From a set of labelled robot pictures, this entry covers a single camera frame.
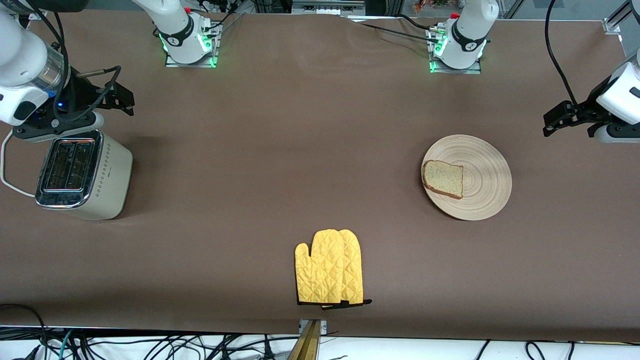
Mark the brass coloured metal profile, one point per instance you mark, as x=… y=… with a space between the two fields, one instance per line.
x=307 y=345

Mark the round wooden plate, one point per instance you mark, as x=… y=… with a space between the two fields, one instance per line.
x=485 y=170

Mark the yellow quilted oven mitt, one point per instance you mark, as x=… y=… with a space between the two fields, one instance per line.
x=320 y=270
x=354 y=270

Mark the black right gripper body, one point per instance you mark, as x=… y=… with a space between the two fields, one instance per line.
x=85 y=93

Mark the slice of bread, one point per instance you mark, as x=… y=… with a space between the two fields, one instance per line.
x=444 y=179

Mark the aluminium corner bracket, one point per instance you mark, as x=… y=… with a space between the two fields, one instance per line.
x=612 y=26

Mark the cream and chrome toaster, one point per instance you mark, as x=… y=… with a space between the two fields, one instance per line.
x=107 y=175

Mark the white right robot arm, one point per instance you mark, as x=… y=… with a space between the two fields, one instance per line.
x=20 y=55

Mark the grey metal equipment box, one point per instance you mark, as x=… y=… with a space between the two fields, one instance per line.
x=327 y=7

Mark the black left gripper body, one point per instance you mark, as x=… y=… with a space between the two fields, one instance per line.
x=588 y=107

